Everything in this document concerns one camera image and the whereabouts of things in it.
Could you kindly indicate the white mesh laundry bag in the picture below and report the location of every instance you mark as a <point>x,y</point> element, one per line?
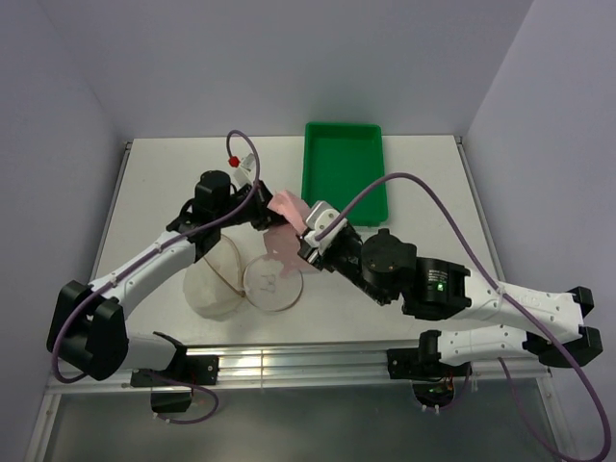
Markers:
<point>221,281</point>

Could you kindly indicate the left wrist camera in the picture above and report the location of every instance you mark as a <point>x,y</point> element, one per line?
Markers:
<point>244,169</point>

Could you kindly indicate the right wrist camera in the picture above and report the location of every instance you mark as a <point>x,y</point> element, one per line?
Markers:
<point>323,224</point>

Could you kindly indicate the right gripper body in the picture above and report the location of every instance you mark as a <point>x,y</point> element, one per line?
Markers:
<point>345,256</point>

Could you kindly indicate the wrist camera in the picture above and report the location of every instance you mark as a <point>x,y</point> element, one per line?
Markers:
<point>244,169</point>
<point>323,224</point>

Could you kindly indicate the green plastic tray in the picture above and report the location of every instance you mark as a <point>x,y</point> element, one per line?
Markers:
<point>340,160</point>

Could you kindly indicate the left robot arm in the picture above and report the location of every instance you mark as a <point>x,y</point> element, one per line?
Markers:
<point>88,329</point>

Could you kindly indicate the pink bra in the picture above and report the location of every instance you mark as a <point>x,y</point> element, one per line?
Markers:
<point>281,241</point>

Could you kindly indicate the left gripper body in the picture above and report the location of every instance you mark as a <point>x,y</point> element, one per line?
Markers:
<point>257,212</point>

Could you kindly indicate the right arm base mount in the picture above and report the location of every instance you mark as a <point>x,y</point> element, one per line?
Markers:
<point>403,363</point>

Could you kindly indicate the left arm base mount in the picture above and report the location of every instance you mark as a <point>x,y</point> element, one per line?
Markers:
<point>174,390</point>

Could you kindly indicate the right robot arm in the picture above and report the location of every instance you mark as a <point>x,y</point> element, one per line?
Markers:
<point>517,321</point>

